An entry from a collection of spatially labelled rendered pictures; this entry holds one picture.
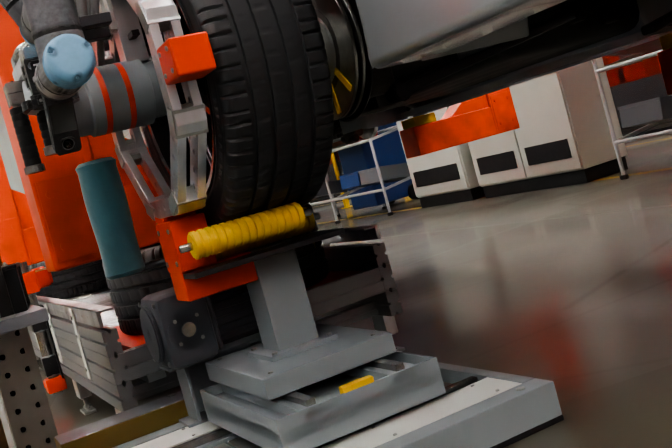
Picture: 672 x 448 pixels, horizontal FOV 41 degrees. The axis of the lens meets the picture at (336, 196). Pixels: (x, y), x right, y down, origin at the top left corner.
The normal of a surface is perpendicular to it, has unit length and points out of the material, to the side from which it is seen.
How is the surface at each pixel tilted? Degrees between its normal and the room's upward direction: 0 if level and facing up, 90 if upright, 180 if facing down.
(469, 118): 90
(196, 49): 90
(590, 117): 90
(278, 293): 90
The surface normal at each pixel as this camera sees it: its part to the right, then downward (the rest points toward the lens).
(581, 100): 0.47, -0.10
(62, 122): 0.51, 0.39
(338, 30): -0.87, 0.25
